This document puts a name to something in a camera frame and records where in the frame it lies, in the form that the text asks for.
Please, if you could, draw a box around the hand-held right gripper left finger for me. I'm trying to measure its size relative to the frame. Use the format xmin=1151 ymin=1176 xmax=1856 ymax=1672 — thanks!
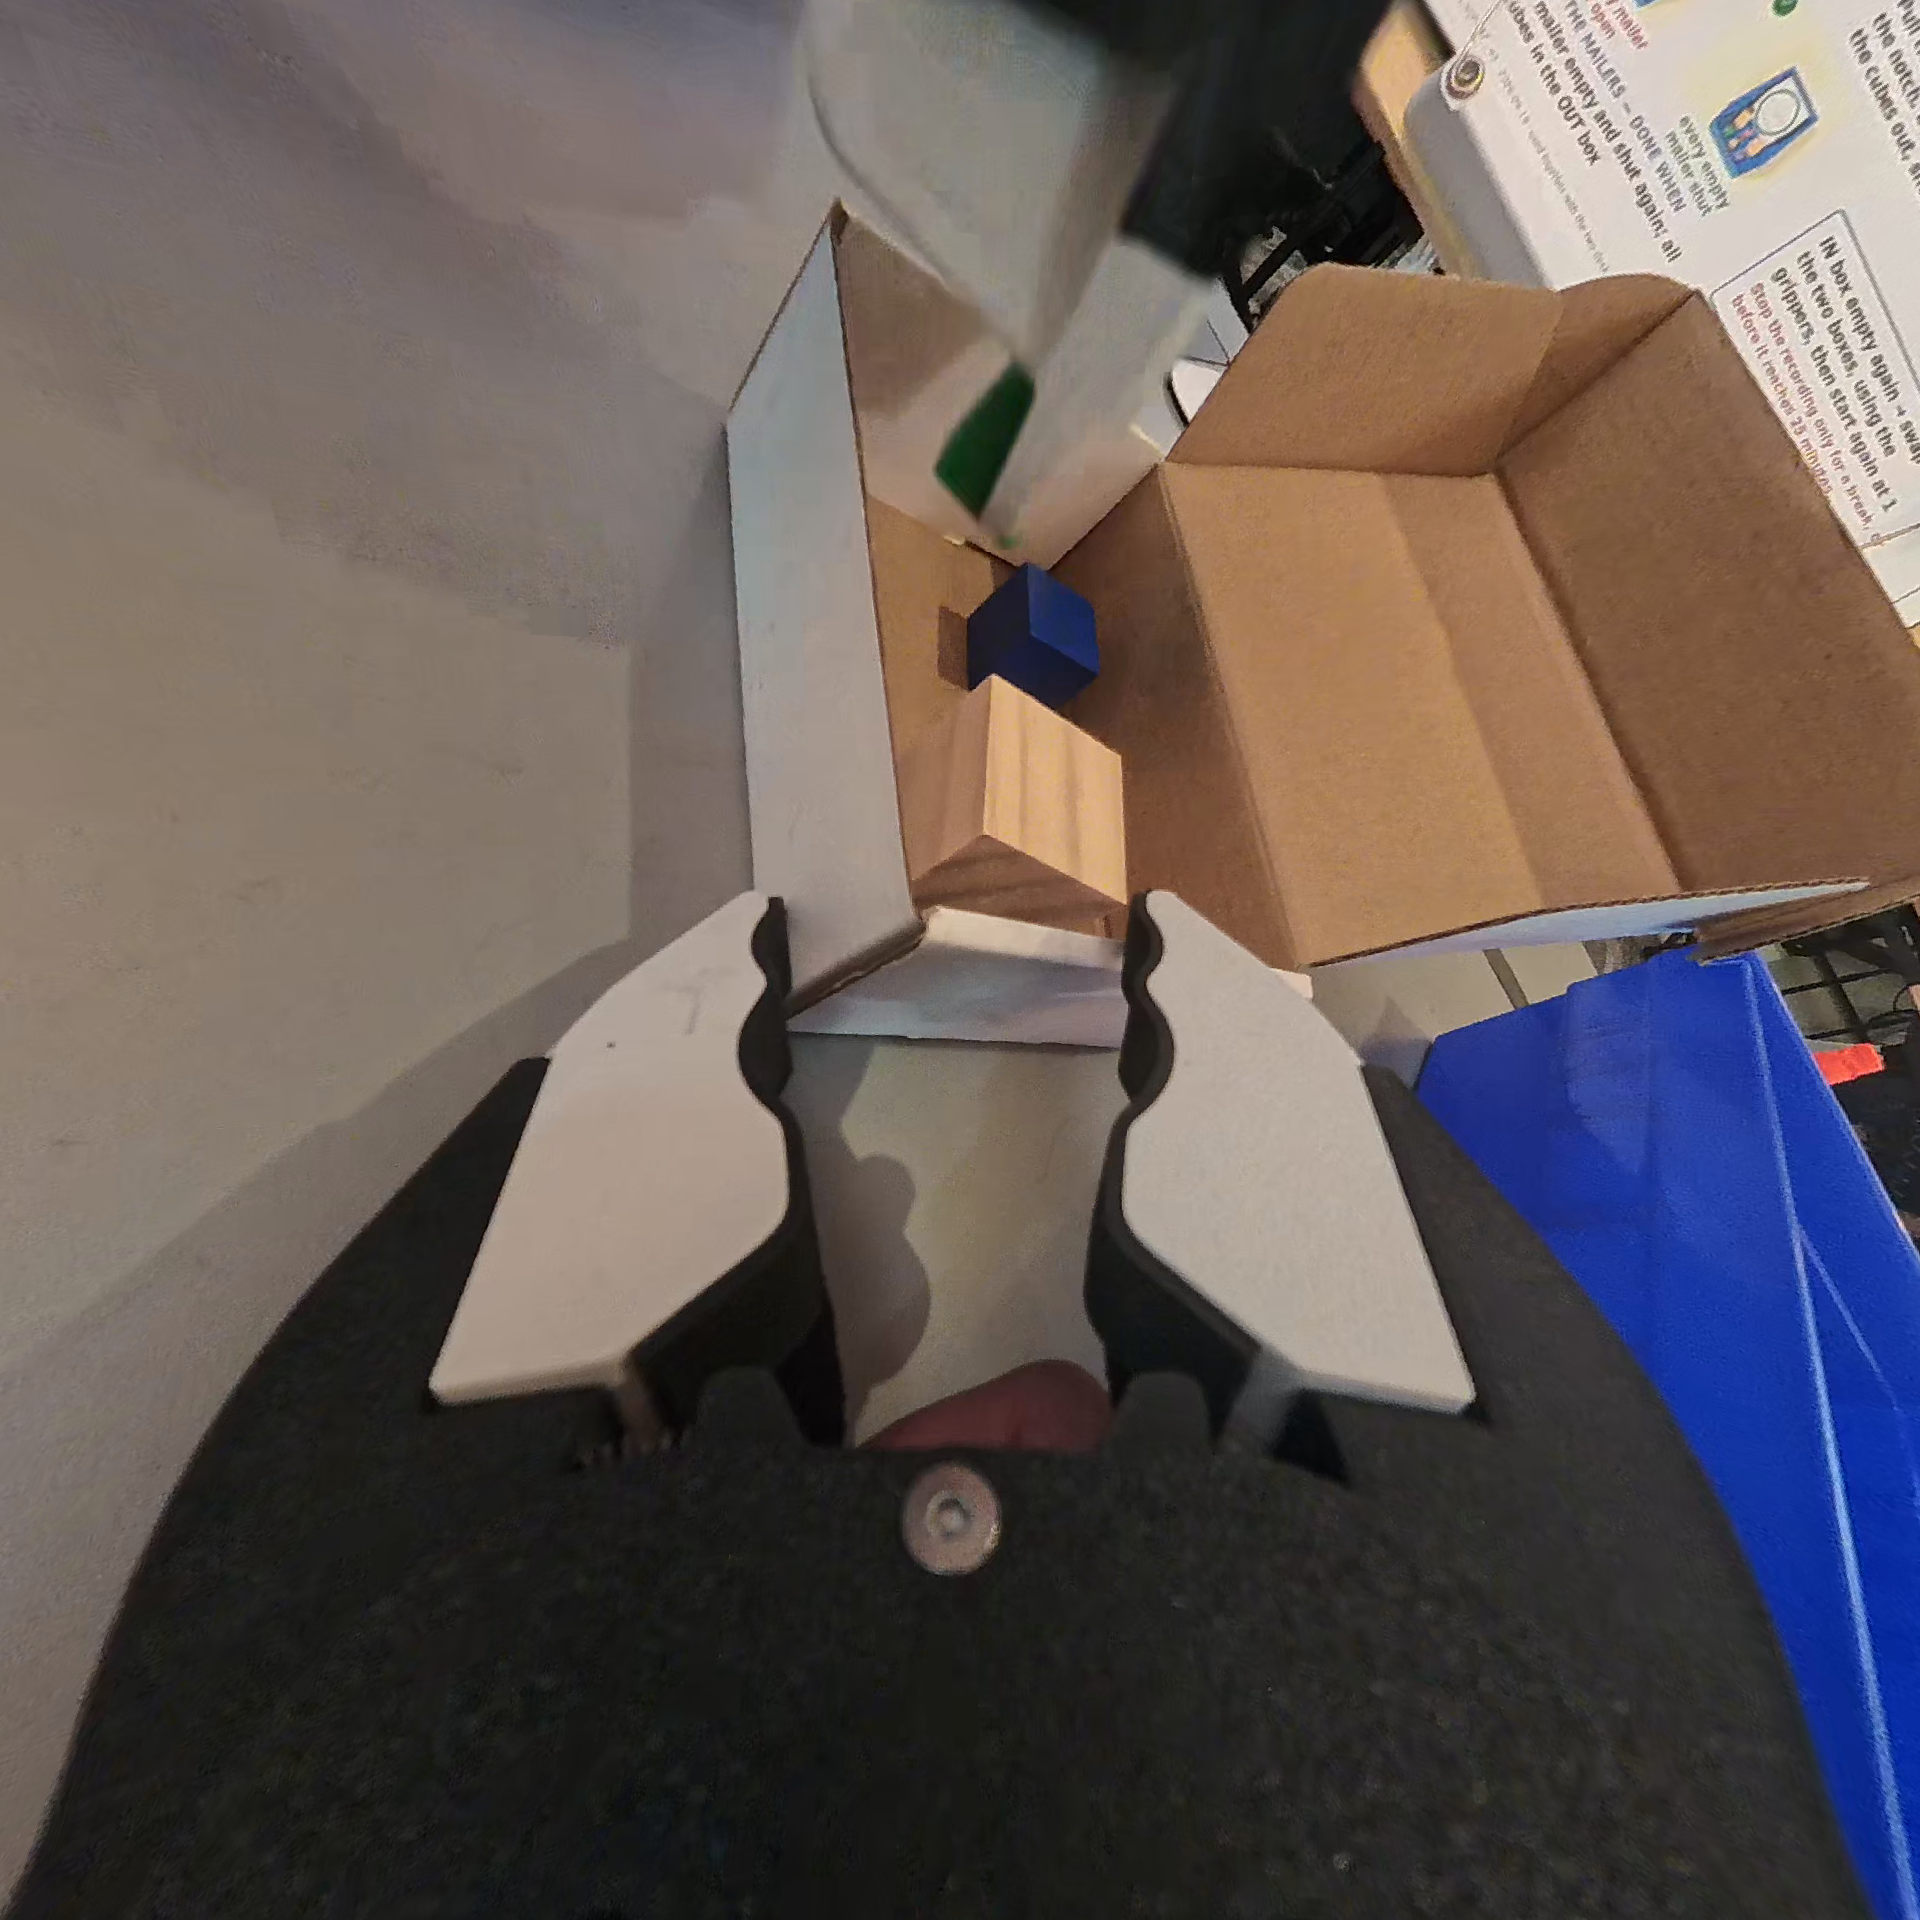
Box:
xmin=427 ymin=892 xmax=828 ymax=1450

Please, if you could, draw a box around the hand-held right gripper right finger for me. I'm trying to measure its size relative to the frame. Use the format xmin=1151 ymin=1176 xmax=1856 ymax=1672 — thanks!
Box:
xmin=1084 ymin=889 xmax=1478 ymax=1454

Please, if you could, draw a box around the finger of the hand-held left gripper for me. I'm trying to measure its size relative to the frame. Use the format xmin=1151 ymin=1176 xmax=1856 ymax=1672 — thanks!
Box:
xmin=979 ymin=238 xmax=1212 ymax=561
xmin=802 ymin=0 xmax=1174 ymax=374

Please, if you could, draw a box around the green wooden cube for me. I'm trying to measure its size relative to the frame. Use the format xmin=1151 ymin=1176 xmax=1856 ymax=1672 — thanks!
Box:
xmin=930 ymin=363 xmax=1037 ymax=521

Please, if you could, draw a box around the dark blue wooden cube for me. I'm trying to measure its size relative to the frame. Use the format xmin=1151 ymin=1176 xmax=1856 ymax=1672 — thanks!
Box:
xmin=963 ymin=561 xmax=1104 ymax=712

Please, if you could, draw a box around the white cardboard mailer box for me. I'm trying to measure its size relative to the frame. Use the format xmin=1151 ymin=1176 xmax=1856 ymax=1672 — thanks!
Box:
xmin=725 ymin=202 xmax=1920 ymax=1056

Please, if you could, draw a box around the blue plastic bin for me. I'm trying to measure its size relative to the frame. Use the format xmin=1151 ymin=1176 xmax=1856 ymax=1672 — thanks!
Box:
xmin=1414 ymin=950 xmax=1920 ymax=1920

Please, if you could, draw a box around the plain wooden cube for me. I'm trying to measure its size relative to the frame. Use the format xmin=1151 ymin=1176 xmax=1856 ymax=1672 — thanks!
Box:
xmin=898 ymin=672 xmax=1128 ymax=943

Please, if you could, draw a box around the wooden display board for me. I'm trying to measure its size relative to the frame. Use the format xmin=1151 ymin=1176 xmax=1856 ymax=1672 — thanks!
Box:
xmin=1354 ymin=0 xmax=1501 ymax=281

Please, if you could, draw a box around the printed instruction sheet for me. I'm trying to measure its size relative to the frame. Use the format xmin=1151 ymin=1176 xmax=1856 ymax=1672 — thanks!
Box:
xmin=1414 ymin=0 xmax=1920 ymax=633

